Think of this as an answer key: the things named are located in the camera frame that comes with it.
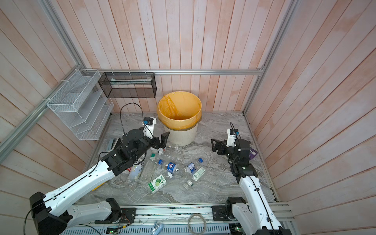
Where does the white cap tall bottle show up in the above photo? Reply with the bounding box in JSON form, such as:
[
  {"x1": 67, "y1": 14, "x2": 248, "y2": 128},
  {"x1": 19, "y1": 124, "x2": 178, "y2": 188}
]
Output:
[{"x1": 127, "y1": 164, "x2": 144, "y2": 188}]

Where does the blue label crushed bottle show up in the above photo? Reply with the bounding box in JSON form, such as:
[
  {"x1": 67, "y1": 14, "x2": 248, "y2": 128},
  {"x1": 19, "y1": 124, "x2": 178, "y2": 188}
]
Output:
[{"x1": 157, "y1": 159, "x2": 183, "y2": 174}]

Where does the green cap clear bottle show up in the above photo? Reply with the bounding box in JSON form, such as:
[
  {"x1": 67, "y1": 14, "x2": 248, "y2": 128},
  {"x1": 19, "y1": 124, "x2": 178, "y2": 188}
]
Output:
[{"x1": 140, "y1": 153, "x2": 158, "y2": 183}]

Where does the green lime label bottle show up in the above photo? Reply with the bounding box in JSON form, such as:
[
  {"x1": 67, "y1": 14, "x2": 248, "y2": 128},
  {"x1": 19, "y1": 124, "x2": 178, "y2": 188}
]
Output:
[{"x1": 147, "y1": 171, "x2": 173, "y2": 193}]

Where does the green text bottle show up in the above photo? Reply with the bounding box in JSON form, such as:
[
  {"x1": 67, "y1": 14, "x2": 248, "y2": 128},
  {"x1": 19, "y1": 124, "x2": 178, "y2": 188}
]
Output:
[{"x1": 184, "y1": 167, "x2": 206, "y2": 190}]

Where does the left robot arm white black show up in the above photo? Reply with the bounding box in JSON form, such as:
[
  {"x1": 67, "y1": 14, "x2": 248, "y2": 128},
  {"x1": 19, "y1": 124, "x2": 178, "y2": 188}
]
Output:
[{"x1": 28, "y1": 128, "x2": 169, "y2": 235}]

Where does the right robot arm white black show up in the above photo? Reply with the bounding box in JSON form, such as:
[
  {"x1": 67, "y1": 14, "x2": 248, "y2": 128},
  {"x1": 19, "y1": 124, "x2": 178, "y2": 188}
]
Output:
[{"x1": 211, "y1": 139, "x2": 292, "y2": 235}]

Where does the cream waste bin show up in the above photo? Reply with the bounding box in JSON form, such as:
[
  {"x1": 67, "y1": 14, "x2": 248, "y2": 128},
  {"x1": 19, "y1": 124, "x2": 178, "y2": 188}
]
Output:
[{"x1": 164, "y1": 123, "x2": 198, "y2": 146}]

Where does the yellow bin liner bag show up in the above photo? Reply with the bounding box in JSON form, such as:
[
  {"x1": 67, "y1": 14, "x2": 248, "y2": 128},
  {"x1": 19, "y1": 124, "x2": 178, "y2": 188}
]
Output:
[{"x1": 157, "y1": 91, "x2": 202, "y2": 131}]

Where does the purple framed card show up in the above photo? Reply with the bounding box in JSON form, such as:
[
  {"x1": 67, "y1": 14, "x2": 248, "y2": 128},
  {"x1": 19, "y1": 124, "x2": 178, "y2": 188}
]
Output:
[{"x1": 249, "y1": 148, "x2": 258, "y2": 160}]

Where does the black smartphone white case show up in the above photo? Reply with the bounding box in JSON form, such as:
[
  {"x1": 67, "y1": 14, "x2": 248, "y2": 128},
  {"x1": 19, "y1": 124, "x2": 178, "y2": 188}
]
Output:
[{"x1": 106, "y1": 138, "x2": 122, "y2": 152}]

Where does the clear bottle white cap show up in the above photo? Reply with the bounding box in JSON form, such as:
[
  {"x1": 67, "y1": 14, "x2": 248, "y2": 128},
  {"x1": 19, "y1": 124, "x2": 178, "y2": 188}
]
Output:
[{"x1": 158, "y1": 146, "x2": 186, "y2": 163}]

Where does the blue cap crushed bottle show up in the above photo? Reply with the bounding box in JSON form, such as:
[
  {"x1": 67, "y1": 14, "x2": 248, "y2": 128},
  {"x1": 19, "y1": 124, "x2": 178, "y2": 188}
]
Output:
[{"x1": 182, "y1": 158, "x2": 203, "y2": 177}]

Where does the yellow calculator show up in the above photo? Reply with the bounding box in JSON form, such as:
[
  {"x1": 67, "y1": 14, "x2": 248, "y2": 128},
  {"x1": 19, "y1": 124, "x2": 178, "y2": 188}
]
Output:
[{"x1": 92, "y1": 182, "x2": 107, "y2": 191}]

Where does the black mesh basket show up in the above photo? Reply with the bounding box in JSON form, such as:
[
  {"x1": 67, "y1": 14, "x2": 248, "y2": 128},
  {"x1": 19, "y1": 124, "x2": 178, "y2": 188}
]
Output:
[{"x1": 99, "y1": 71, "x2": 157, "y2": 99}]

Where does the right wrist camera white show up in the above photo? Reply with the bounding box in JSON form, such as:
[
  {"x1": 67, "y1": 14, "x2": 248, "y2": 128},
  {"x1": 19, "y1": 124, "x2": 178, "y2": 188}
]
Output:
[{"x1": 226, "y1": 128, "x2": 239, "y2": 147}]

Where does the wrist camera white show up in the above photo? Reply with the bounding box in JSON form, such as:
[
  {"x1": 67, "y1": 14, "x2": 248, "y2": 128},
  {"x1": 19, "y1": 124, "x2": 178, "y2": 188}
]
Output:
[
  {"x1": 143, "y1": 117, "x2": 156, "y2": 139},
  {"x1": 226, "y1": 128, "x2": 239, "y2": 147}
]

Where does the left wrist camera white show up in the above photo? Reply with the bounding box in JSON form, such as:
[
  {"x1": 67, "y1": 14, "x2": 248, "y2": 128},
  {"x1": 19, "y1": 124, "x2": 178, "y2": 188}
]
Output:
[{"x1": 143, "y1": 117, "x2": 156, "y2": 139}]

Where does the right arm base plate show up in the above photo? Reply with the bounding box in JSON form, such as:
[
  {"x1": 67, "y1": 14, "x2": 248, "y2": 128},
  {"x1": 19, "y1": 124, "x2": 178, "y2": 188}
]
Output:
[{"x1": 211, "y1": 206, "x2": 235, "y2": 221}]

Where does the white wire mesh shelf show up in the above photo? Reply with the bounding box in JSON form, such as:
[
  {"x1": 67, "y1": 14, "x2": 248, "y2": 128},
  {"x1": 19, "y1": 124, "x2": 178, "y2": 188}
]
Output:
[{"x1": 48, "y1": 69, "x2": 114, "y2": 141}]

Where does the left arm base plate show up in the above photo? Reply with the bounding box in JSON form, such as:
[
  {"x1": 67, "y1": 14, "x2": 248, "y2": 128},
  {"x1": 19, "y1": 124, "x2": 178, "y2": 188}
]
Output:
[{"x1": 95, "y1": 208, "x2": 137, "y2": 224}]

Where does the coiled grey cable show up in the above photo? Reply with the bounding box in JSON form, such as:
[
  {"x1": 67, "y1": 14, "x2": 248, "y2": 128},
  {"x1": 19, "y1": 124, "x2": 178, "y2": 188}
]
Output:
[{"x1": 187, "y1": 213, "x2": 208, "y2": 235}]

